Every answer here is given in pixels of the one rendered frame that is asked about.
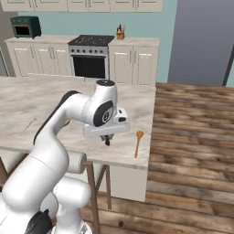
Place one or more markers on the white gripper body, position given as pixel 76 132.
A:
pixel 103 129

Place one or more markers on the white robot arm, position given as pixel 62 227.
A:
pixel 45 164

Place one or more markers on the wooden spoon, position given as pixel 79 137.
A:
pixel 139 143

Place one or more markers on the white kitchen island cabinet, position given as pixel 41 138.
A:
pixel 128 182

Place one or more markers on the white cushion wooden stool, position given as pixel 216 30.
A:
pixel 91 189

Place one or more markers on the steel oven with black hob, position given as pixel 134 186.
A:
pixel 90 58

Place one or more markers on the metallic utensil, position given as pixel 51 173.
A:
pixel 30 125

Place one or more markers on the white lower cupboards, two doors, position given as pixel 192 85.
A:
pixel 134 62

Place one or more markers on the white lower cupboards, three doors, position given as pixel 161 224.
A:
pixel 39 58

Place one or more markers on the wooden knife block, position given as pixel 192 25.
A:
pixel 120 34

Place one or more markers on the white upper cupboards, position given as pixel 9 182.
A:
pixel 85 5

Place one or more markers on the dark green toaster oven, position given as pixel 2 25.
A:
pixel 26 26

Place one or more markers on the grey fridge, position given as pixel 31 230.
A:
pixel 6 39

